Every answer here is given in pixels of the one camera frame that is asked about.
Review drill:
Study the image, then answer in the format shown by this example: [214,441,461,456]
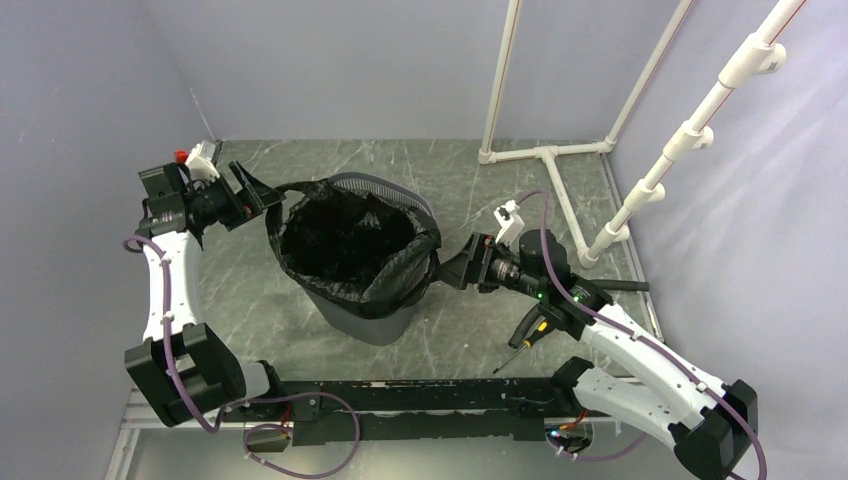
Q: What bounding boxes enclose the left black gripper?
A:
[184,160,284,231]

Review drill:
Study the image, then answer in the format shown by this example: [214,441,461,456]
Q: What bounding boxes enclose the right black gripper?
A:
[430,232,545,300]

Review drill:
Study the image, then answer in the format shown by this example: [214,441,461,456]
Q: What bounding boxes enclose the black trash bag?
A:
[265,179,442,318]

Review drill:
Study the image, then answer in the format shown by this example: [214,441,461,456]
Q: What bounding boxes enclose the grey mesh trash bin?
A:
[305,172,438,346]

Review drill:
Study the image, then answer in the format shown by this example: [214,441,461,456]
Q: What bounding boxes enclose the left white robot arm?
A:
[123,161,288,433]

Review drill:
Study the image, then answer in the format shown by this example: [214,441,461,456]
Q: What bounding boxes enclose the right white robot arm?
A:
[436,230,762,479]

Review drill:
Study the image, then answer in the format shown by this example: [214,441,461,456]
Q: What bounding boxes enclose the yellow black screwdriver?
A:
[492,321,551,374]

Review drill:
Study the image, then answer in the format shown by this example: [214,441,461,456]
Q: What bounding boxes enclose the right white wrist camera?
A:
[493,200,525,247]

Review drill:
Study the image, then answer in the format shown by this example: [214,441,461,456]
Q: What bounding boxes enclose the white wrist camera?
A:
[173,140,220,184]
[493,200,525,247]

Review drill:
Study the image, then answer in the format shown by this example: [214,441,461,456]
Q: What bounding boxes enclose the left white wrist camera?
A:
[173,140,220,184]

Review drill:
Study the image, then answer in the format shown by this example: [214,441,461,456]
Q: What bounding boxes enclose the black corrugated hose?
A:
[508,278,651,350]

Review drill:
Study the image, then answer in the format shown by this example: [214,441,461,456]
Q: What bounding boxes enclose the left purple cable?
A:
[122,235,361,480]

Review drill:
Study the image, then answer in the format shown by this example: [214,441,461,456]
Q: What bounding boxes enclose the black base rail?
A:
[223,377,584,446]

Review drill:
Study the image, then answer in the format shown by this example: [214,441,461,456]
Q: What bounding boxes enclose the aluminium extrusion rail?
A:
[120,388,219,430]

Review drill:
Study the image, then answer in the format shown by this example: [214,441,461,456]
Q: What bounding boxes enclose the white PVC pipe frame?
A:
[477,0,810,270]

